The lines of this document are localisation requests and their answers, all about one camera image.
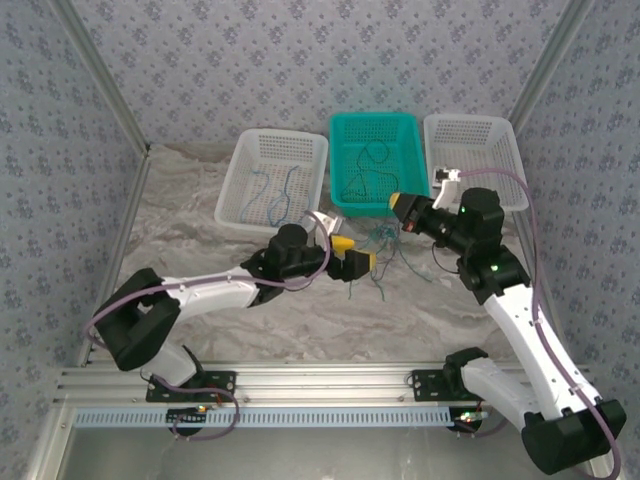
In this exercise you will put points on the teal perforated plastic basket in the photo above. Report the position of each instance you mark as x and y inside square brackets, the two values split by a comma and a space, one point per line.
[380, 209]

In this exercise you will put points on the black controller board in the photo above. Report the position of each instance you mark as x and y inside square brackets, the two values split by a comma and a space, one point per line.
[186, 417]
[470, 422]

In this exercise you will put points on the aluminium frame post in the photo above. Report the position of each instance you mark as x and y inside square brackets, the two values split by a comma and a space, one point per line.
[101, 65]
[547, 65]

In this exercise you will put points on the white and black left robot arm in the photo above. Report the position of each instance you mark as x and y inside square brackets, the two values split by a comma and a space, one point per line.
[215, 290]

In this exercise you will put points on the white perforated plastic basket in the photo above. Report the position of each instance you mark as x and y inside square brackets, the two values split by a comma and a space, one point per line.
[290, 150]
[500, 150]

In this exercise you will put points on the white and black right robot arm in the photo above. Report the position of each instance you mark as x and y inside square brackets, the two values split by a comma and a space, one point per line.
[525, 325]

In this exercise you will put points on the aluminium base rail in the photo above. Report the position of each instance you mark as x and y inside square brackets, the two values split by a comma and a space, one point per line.
[325, 382]

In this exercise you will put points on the aluminium frame leg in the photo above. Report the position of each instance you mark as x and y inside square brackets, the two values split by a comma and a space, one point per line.
[602, 474]
[52, 440]

